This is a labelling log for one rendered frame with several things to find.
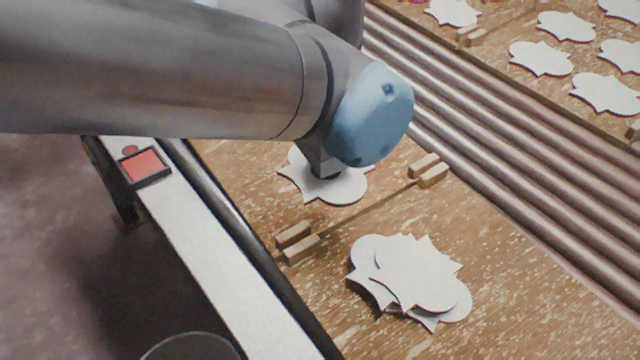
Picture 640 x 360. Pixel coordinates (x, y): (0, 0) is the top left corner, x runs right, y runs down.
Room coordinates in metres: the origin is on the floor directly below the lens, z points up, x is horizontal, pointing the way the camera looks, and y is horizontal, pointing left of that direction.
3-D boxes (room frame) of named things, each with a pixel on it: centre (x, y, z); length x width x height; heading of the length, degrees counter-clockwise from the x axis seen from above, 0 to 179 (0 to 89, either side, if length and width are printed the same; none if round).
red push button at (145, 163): (0.61, 0.32, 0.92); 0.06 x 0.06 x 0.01; 37
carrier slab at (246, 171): (0.68, 0.04, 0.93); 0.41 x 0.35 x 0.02; 34
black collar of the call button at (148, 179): (0.61, 0.32, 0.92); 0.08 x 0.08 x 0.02; 37
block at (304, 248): (0.41, 0.03, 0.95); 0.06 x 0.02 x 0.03; 125
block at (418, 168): (0.59, -0.18, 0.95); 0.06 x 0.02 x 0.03; 124
